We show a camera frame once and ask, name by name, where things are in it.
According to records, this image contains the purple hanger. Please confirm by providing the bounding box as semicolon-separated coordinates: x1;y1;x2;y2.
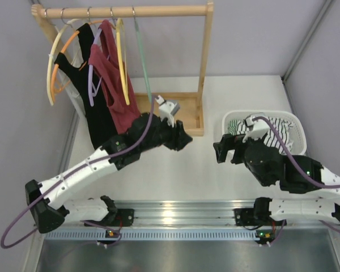
87;29;102;107

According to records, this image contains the red tank top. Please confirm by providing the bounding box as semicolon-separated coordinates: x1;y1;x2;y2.
93;20;141;134

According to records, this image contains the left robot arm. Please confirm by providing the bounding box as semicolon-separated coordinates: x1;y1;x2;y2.
25;113;193;233

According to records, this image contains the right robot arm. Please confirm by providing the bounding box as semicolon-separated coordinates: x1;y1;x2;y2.
213;134;340;226

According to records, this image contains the black tank top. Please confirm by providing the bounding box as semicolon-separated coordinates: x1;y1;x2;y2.
54;23;118;149

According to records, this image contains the green hanger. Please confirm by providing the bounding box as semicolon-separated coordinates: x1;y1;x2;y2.
134;18;152;102

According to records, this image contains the yellow hanger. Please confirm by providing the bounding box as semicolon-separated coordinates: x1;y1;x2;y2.
116;18;130;105

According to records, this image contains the orange hanger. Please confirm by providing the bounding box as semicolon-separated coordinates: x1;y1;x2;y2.
50;19;116;101

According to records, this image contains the cream hanger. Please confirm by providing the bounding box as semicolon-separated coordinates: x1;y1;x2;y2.
46;19;84;106

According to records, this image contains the green white garment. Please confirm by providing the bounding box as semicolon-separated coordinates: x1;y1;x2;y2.
227;120;242;135

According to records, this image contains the wooden clothes rack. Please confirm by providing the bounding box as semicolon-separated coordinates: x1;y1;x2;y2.
31;1;214;137

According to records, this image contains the black white striped garment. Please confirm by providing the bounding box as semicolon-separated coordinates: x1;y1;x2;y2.
237;117;294;155

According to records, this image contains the white perforated plastic basket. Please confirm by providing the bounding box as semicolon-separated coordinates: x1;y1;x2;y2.
222;110;307;155

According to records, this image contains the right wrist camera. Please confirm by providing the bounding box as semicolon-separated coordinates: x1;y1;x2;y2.
242;113;270;143

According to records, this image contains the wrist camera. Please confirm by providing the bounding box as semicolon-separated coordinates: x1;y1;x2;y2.
155;95;180;128
242;113;270;143

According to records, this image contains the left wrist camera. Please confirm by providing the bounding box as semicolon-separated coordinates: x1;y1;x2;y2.
155;95;180;128

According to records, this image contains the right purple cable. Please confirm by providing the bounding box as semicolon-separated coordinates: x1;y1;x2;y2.
252;115;340;239

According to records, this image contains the aluminium mounting rail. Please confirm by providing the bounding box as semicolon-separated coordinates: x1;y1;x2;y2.
73;199;340;229

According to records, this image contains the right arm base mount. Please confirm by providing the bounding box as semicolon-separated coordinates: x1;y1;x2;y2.
233;208;287;247

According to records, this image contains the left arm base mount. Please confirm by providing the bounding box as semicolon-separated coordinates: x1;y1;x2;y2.
82;208;135;246

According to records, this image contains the slotted cable duct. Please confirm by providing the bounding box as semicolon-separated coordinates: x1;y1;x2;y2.
45;228;273;241

